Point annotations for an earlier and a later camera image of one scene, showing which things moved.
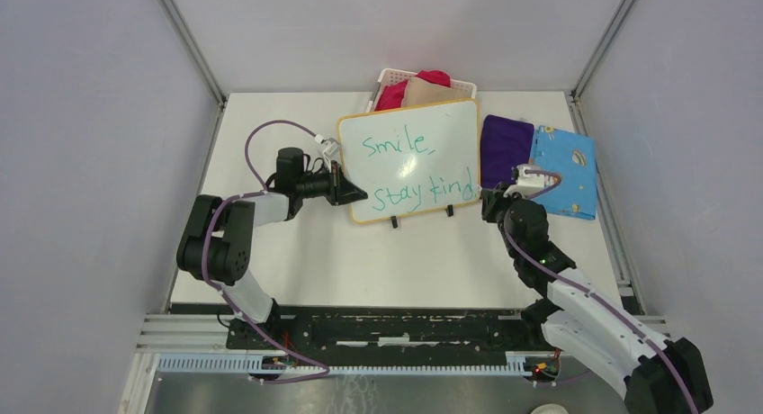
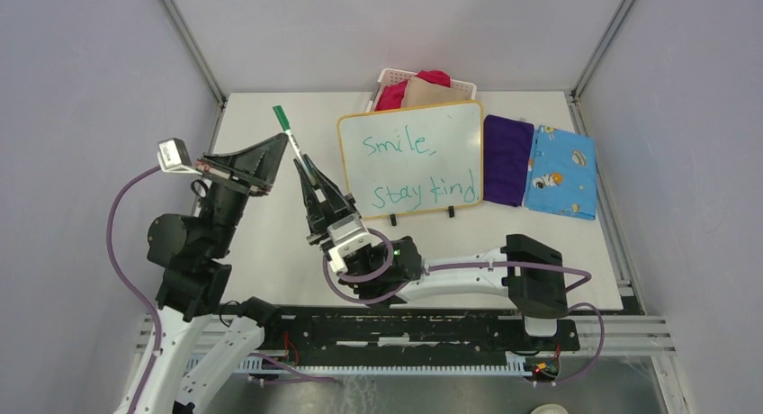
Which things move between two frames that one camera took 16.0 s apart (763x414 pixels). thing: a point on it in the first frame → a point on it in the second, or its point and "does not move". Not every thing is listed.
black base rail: x=392 y=331 does not move
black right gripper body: x=498 y=207 → x=319 y=232
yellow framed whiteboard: x=412 y=159 does not move
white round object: x=550 y=409 does not move
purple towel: x=504 y=144 does not move
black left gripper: x=341 y=191 → x=257 y=165
